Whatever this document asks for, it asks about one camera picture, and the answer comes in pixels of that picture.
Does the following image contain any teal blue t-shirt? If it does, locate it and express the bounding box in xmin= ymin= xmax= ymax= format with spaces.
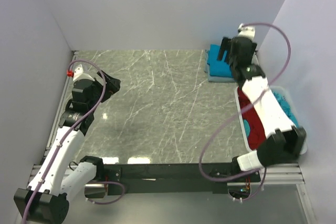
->
xmin=205 ymin=44 xmax=233 ymax=79

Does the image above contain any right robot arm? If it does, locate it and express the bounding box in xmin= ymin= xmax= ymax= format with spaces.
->
xmin=217 ymin=36 xmax=307 ymax=182

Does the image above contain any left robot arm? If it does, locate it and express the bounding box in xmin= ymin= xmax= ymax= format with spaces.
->
xmin=14 ymin=69 xmax=121 ymax=223

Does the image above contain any folded grey-blue t-shirt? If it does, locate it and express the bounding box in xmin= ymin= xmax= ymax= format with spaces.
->
xmin=204 ymin=50 xmax=235 ymax=83

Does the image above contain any white plastic laundry basket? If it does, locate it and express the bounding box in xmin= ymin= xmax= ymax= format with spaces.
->
xmin=235 ymin=86 xmax=297 ymax=152

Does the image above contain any light blue t-shirt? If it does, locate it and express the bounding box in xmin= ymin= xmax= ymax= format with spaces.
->
xmin=238 ymin=89 xmax=299 ymax=126

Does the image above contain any red t-shirt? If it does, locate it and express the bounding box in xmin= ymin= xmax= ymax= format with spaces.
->
xmin=237 ymin=87 xmax=268 ymax=150

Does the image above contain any black mounting beam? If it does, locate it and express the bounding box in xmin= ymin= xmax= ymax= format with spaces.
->
xmin=83 ymin=163 xmax=263 ymax=199

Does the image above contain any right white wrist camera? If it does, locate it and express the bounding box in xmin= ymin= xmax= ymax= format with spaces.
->
xmin=237 ymin=23 xmax=256 ymax=41

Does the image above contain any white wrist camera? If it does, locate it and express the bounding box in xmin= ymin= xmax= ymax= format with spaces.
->
xmin=237 ymin=23 xmax=256 ymax=41
xmin=66 ymin=64 xmax=93 ymax=82

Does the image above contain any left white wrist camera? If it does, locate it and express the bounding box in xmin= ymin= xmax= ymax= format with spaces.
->
xmin=66 ymin=64 xmax=93 ymax=82

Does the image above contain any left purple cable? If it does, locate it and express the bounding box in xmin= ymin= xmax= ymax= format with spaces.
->
xmin=21 ymin=60 xmax=127 ymax=224

